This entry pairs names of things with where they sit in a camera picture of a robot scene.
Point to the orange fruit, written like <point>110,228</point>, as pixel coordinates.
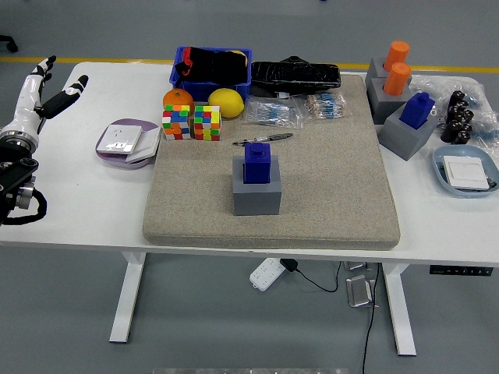
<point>177,97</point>

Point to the metal floor bracket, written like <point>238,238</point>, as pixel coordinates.
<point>359,291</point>
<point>356,266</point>

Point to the black chair base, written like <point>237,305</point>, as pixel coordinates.
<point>11,44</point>

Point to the white switch panel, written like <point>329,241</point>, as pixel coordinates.
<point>466,171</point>

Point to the grey seal holder block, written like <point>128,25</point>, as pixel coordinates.
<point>257,200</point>
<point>384,105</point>
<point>401,138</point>
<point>374,70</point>

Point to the clear plastic bag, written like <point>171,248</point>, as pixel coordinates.
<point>436,83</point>

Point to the slim metal hand tool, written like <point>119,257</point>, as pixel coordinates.
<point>273,137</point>

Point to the black table control panel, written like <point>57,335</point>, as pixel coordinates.
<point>460,270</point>

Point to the orange cylinder seal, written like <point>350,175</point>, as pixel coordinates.
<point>397,78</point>
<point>397,52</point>

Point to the blue square seal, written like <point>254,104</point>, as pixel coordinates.
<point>417,111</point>
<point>257,165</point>

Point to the bag of blue resistors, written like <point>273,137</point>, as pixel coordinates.
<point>273,111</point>

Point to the white table leg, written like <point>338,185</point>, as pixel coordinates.
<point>126,300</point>
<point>399,311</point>

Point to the clear bag of blue parts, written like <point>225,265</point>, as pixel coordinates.
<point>485,124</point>

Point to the grey-brown mat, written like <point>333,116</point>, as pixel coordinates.
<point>331,175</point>

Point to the bag of brown resistors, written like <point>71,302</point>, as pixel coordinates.
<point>325,106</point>

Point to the black plastic stand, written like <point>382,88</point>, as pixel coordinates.
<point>294,59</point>

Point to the yellow lemon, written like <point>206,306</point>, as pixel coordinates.
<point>226,103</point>

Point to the yellow item in bin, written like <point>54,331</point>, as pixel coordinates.
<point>236,51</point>

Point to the white switch plate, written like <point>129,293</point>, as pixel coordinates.
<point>150,144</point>

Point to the black cloth with red trim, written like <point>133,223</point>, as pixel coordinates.
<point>218,66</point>

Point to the white power strip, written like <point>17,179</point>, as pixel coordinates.
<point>265,274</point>

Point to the purple tray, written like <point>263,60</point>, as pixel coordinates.
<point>150,124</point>

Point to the light blue tray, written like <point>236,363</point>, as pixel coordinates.
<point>460,150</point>

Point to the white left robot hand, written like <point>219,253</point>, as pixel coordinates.
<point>27,105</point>

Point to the multicoloured puzzle cube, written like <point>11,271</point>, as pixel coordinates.
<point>206,122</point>
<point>176,122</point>

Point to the blue plastic bin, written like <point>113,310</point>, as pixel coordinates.
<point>199,91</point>

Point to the black capacitor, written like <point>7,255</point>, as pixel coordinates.
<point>463,135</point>
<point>466,116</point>
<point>450,130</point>
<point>457,99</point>
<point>454,114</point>

